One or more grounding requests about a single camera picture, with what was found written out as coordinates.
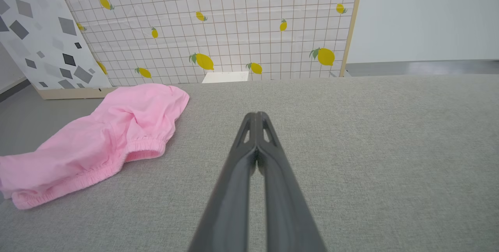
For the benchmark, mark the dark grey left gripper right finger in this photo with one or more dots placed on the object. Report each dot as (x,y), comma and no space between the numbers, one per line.
(284,205)

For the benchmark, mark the white box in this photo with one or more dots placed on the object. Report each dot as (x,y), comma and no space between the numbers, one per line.
(225,77)

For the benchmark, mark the pink cloth shorts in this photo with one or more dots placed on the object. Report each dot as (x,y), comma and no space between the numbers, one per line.
(97,139)

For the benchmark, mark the lemon print grid panel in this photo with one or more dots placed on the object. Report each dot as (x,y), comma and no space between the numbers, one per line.
(234,41)

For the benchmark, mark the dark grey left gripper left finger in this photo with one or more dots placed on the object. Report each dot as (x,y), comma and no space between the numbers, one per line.
(230,189)

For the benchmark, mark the grey fabric sofa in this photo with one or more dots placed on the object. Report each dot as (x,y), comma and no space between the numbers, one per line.
(390,166)

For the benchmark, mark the grey terrazzo print panel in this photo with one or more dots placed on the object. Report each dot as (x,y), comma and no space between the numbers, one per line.
(39,29)

